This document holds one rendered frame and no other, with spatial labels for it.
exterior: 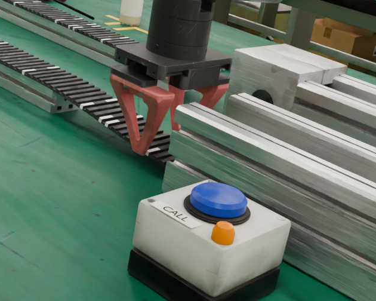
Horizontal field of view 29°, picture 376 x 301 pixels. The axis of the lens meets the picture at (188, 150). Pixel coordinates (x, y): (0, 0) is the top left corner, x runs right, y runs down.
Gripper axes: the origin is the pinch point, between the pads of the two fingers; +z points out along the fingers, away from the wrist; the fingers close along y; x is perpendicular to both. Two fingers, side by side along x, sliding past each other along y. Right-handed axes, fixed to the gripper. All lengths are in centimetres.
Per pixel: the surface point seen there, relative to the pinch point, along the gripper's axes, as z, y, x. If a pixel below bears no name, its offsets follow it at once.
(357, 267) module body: -0.7, -5.3, -25.3
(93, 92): -1.0, 1.0, 11.4
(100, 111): -0.5, -1.5, 7.3
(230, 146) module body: -5.1, -5.2, -11.9
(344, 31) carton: 58, 351, 168
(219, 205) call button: -5.2, -14.6, -18.5
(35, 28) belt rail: 1.7, 17.2, 42.4
